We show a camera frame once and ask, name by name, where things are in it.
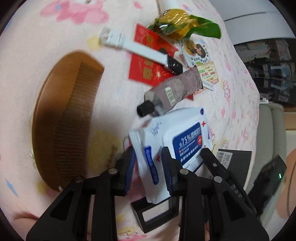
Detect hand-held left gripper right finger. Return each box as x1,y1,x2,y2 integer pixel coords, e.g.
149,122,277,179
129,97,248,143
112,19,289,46
161,146,270,241

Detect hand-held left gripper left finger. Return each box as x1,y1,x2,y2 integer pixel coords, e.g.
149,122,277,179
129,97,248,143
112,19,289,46
26,146,137,241

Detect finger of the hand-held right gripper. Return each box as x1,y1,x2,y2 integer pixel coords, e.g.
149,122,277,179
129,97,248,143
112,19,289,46
199,147,232,183

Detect black shoebox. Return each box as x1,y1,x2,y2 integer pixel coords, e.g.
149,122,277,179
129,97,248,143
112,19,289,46
216,148,257,216

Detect white wet wipes pack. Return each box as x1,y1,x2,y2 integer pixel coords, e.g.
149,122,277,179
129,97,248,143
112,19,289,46
128,107,213,205

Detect wooden comb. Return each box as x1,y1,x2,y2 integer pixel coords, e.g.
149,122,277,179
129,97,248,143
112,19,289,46
32,51,105,192

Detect person's right hand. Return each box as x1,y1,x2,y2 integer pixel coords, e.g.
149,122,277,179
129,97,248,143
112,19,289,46
276,148,296,219

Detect grey padded headboard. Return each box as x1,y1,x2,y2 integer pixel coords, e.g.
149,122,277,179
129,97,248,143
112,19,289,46
258,103,289,167

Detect mauve tube with black cap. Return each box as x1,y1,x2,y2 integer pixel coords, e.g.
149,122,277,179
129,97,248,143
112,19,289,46
136,68,202,118

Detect red envelope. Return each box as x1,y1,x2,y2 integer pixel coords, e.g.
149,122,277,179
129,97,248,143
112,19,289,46
128,23,195,102

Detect open closet with clothes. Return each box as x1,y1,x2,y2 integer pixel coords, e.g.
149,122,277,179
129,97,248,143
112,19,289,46
233,39,296,107

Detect pink printed blanket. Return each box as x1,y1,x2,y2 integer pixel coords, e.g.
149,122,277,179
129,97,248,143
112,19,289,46
0,0,260,241

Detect white wardrobe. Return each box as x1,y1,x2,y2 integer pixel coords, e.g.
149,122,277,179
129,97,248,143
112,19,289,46
208,0,296,44

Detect yellow snack in green wrapper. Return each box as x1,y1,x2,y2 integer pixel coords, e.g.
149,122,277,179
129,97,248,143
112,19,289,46
150,8,222,42

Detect white bottle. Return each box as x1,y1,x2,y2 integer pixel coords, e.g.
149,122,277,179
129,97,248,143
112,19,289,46
155,0,184,12

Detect black square frame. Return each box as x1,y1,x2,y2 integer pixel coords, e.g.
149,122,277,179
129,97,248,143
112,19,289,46
131,197,180,234

